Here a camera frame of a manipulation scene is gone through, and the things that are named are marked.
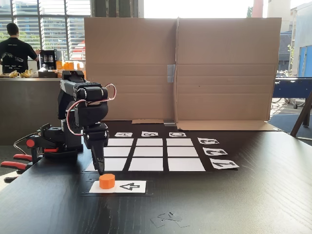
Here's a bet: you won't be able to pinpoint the round orange token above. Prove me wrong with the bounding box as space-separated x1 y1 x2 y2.
98 173 116 190

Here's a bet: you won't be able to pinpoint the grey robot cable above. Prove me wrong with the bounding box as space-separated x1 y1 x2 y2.
13 132 42 156

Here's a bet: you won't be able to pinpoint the dark wooden leg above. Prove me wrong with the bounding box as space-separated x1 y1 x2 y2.
290 92 312 137

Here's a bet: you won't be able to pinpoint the orange cartons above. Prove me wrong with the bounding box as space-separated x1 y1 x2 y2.
55 60 86 78

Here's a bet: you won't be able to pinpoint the clear tape scraps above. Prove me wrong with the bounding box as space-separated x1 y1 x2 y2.
150 211 191 229

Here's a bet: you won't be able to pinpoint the blue table football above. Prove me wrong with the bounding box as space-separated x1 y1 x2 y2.
272 77 312 110

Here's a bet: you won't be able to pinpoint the paper sheet number 1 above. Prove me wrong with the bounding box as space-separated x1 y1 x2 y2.
209 158 240 170

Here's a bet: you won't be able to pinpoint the red black clamp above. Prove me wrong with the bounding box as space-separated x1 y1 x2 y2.
0 137 60 183

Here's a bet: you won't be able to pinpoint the white arrow paper sheet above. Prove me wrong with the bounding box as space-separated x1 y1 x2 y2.
89 180 147 195

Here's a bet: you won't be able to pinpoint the paper sheet number 2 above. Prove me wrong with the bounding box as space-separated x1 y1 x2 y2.
202 147 229 156

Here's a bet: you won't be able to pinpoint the white nine-square grid sheet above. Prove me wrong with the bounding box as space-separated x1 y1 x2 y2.
84 137 207 173

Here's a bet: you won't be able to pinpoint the grey counter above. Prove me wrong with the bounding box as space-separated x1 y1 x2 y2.
0 77 86 146

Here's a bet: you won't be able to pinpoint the brown cardboard box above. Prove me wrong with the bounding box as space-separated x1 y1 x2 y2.
83 16 283 132

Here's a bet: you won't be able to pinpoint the black coffee machine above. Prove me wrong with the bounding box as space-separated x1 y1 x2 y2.
38 49 65 71

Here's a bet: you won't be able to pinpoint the paper sheet number 3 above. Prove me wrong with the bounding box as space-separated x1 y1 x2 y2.
197 137 220 145

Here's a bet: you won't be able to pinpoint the standing person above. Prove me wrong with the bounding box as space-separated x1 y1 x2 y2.
0 22 41 74

